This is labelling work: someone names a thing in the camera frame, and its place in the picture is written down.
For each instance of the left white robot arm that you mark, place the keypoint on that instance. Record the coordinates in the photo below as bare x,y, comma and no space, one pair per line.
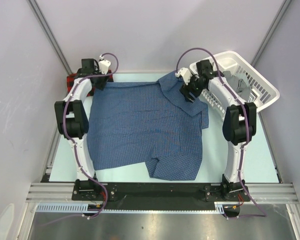
73,124

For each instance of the grey shirt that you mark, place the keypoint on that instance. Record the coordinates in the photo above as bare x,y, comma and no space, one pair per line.
239,84

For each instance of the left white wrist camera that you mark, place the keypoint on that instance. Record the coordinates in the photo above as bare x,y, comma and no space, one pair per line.
103,65

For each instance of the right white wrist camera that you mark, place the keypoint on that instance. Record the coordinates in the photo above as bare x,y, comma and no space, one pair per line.
185,74

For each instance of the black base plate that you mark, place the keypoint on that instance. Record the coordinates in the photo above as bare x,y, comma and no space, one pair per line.
141,196

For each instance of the red black plaid shirt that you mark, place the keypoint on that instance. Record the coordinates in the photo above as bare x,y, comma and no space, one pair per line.
70,80

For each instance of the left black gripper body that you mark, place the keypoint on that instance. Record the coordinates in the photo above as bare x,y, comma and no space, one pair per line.
100,82

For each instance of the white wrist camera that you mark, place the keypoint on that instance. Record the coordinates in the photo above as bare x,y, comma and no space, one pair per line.
103,65
185,74

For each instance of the aluminium rail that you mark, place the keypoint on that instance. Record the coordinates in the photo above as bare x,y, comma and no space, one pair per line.
262,193

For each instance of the blue checked shirt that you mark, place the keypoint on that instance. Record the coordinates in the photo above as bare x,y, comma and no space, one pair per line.
150,123

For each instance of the white plastic basket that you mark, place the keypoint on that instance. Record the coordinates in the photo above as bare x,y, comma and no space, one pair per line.
260,82

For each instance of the white slotted cable duct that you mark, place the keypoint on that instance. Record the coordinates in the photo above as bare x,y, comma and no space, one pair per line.
86,208

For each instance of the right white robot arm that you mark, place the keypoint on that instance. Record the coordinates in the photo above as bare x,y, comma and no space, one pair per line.
239,123

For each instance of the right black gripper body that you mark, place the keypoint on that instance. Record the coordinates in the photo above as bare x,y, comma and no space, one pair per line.
194,86

